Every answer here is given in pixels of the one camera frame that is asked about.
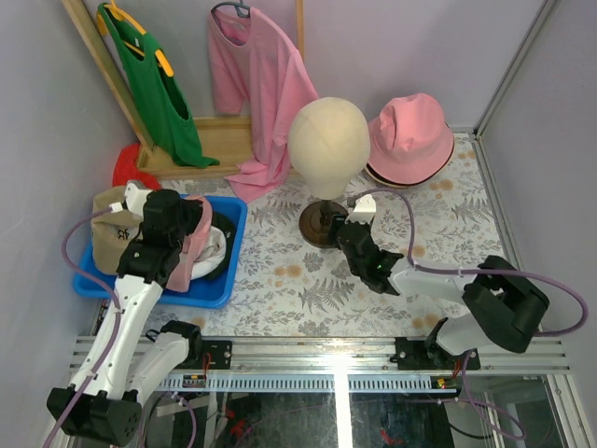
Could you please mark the pink baseball cap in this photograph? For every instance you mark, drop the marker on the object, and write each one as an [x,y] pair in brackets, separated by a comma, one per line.
[193,245]

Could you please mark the beige mannequin head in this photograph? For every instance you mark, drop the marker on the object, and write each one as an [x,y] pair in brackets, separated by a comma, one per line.
[328,145]

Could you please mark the yellow hanger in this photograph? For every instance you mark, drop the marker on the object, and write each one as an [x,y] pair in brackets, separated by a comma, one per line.
[121,15]

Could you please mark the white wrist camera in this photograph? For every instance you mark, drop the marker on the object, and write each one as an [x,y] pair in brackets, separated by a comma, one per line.
[134,199]
[364,211]

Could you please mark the green tank top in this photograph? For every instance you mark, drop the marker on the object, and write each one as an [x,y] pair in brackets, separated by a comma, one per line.
[156,94]

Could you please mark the green and white baseball cap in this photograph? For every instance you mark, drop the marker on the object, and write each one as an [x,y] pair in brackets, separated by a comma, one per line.
[223,224]

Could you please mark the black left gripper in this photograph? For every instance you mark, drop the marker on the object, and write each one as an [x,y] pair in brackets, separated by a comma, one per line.
[187,215]

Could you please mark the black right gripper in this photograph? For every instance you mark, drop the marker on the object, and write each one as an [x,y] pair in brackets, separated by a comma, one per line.
[339,220]

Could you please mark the beige cap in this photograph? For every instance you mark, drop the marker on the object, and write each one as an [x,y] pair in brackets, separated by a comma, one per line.
[110,235]

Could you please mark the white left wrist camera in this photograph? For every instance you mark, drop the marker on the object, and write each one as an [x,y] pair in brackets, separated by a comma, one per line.
[134,199]

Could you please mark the wooden clothes rack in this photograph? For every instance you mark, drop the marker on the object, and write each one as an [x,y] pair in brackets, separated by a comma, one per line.
[181,28]

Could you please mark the aluminium corner post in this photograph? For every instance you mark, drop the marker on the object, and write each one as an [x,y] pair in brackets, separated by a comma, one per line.
[539,24]

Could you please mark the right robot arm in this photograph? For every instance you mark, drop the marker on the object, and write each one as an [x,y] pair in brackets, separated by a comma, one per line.
[504,308]

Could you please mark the dark round mannequin stand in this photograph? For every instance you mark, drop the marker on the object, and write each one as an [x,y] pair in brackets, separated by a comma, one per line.
[319,223]

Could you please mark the blue plastic bin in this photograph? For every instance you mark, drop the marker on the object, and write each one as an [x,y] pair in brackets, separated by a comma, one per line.
[202,293]

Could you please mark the beige straw hat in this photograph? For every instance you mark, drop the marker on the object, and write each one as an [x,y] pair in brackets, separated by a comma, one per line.
[374,176]

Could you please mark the pink t-shirt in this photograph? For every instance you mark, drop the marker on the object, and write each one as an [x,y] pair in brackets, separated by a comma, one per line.
[253,62]

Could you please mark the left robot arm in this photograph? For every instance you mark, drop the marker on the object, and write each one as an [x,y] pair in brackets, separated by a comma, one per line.
[105,398]

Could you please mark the blue-grey hanger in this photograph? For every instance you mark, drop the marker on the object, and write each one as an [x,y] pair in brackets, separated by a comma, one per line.
[241,9]

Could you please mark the red cloth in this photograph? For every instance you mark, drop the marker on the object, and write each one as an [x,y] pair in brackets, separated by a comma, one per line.
[126,169]

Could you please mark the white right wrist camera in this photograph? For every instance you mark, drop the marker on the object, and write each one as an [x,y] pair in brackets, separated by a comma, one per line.
[364,211]

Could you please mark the floral table mat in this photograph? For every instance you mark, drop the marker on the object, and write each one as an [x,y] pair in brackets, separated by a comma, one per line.
[285,287]

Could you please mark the pink bucket hat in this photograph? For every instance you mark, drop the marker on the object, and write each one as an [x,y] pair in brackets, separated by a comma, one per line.
[410,127]

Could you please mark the aluminium mounting rail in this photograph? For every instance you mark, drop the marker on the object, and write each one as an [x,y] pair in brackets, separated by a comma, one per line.
[267,364]

